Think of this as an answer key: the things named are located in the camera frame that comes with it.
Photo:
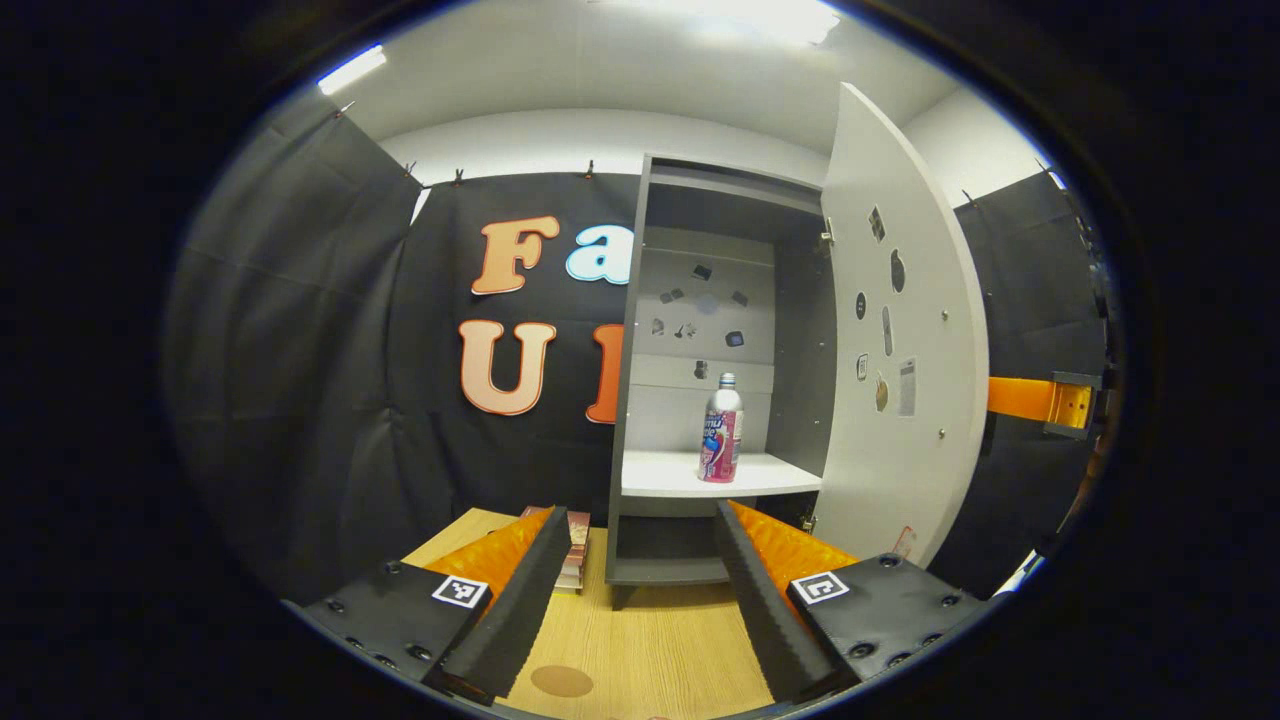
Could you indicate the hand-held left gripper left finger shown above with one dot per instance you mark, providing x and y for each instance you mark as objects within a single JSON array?
[{"x": 520, "y": 620}]

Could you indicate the ceiling light strip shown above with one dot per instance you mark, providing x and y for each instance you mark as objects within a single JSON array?
[{"x": 352, "y": 69}]

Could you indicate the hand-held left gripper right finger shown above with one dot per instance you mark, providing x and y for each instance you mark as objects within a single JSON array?
[{"x": 765, "y": 620}]

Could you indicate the light grey cabinet door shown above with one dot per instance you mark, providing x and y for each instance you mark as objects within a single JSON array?
[{"x": 850, "y": 480}]

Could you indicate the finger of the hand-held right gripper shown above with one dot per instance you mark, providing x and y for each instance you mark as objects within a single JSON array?
[{"x": 1020, "y": 398}]

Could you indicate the silver bottle with pink label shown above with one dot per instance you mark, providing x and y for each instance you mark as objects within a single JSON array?
[{"x": 722, "y": 440}]

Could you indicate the black backdrop cloth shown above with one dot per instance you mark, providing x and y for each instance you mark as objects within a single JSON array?
[{"x": 300, "y": 400}]

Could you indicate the dark grey cabinet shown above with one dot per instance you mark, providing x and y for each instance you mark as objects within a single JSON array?
[{"x": 800, "y": 350}]

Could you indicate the round brown coaster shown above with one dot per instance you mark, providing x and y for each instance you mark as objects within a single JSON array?
[{"x": 562, "y": 681}]

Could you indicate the white cabinet shelf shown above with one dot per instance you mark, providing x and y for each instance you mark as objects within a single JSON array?
[{"x": 660, "y": 475}]

